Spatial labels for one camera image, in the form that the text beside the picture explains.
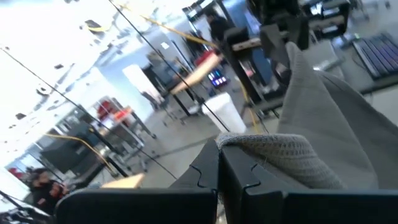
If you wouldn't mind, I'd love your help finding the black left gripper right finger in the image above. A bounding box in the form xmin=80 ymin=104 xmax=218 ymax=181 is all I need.
xmin=220 ymin=145 xmax=398 ymax=224

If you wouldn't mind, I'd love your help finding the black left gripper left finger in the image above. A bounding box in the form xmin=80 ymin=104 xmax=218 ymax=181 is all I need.
xmin=53 ymin=138 xmax=221 ymax=224

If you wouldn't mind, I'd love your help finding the dark grey towel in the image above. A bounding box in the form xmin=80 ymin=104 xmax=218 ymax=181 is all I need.
xmin=216 ymin=42 xmax=398 ymax=191

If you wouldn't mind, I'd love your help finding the person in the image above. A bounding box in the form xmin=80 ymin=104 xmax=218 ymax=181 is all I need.
xmin=27 ymin=167 xmax=71 ymax=216
xmin=205 ymin=9 xmax=233 ymax=43

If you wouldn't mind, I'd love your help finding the black device with lit keys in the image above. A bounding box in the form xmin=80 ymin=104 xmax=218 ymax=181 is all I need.
xmin=207 ymin=68 xmax=230 ymax=88

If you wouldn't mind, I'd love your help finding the metal cart with red items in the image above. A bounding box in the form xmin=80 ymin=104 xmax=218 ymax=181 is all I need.
xmin=90 ymin=96 xmax=158 ymax=150

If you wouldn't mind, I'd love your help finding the wooden top desk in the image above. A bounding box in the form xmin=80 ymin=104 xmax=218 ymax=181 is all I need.
xmin=170 ymin=53 xmax=224 ymax=96

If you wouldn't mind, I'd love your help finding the white cylindrical bin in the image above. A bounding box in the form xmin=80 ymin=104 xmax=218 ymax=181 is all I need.
xmin=201 ymin=92 xmax=248 ymax=134

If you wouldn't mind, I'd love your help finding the yellow cable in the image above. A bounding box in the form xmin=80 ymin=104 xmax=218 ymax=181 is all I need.
xmin=139 ymin=14 xmax=218 ymax=49
xmin=45 ymin=133 xmax=118 ymax=177

